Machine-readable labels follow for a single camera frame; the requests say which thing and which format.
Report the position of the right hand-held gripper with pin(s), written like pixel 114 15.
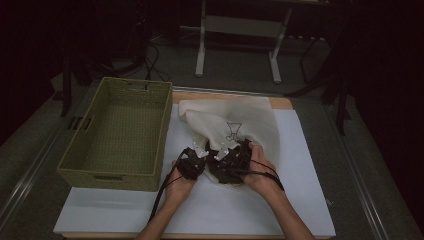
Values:
pixel 238 156

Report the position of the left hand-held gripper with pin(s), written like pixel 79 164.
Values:
pixel 191 165

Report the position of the cream cloth bag with print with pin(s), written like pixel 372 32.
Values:
pixel 213 120

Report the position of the green woven basket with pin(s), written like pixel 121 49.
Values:
pixel 116 133

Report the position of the person's left hand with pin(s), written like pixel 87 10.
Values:
pixel 178 188

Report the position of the person's right hand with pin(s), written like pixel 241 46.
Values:
pixel 261 173

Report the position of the white sheet mat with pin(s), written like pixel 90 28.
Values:
pixel 110 210

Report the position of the dark metal stand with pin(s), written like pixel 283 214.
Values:
pixel 341 100

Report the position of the white metal stand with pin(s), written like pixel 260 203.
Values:
pixel 240 26

